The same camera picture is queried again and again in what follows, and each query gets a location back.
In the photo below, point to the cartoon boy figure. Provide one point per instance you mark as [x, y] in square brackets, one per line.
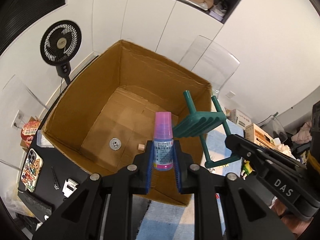
[247, 168]

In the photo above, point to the transparent plastic chair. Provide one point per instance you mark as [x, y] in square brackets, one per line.
[212, 55]
[275, 127]
[25, 90]

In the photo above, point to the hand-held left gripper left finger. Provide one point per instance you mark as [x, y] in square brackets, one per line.
[149, 170]

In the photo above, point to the black electric fan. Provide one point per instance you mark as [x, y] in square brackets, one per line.
[61, 42]

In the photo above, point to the black pouch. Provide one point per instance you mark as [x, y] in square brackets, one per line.
[35, 202]

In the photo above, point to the person's right hand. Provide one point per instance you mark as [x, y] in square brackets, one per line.
[290, 217]

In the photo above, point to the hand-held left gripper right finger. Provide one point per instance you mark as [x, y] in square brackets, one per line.
[178, 170]

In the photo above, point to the cream rose bouquet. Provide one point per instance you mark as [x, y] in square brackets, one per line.
[281, 147]

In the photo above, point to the blue and cream checked blanket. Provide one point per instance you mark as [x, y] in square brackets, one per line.
[162, 220]

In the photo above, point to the white cardboard box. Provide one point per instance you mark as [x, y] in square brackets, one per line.
[241, 120]

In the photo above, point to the green toy chair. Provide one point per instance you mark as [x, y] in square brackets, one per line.
[200, 123]

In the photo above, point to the phone with colourful case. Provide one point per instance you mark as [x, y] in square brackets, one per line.
[32, 170]

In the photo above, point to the brown cardboard box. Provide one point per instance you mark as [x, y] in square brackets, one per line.
[75, 120]

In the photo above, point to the round metal disc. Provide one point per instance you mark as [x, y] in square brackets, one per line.
[115, 144]

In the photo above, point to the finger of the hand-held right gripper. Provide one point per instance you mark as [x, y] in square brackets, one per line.
[250, 146]

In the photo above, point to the clear plastic box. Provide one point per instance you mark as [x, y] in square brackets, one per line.
[45, 140]

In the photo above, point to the orange cardboard product box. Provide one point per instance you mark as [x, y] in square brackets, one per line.
[258, 135]

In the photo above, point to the small white device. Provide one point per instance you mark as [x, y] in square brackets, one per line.
[70, 187]

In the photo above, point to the red printed snack package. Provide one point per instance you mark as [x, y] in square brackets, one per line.
[30, 132]

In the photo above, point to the small wooden block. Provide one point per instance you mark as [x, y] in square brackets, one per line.
[141, 147]

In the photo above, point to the white wall socket with plug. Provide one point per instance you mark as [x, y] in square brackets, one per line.
[19, 119]

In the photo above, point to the small bottle with pink cap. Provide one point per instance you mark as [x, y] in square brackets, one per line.
[162, 140]

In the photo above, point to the beige jacket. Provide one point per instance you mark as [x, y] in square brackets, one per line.
[302, 132]

